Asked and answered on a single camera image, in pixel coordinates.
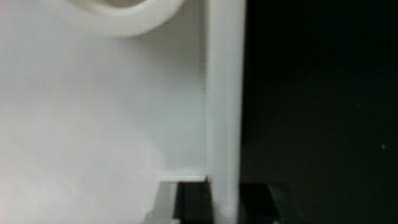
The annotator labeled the white square table top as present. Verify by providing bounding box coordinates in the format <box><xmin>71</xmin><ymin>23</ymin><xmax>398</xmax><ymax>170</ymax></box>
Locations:
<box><xmin>0</xmin><ymin>0</ymin><xmax>247</xmax><ymax>224</ymax></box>

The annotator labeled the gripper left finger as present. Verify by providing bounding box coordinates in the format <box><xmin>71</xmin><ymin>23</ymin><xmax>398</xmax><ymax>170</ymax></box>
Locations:
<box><xmin>173</xmin><ymin>182</ymin><xmax>214</xmax><ymax>224</ymax></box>

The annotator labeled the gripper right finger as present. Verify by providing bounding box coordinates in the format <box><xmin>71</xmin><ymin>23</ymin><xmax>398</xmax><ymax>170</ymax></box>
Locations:
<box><xmin>240</xmin><ymin>183</ymin><xmax>281</xmax><ymax>224</ymax></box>

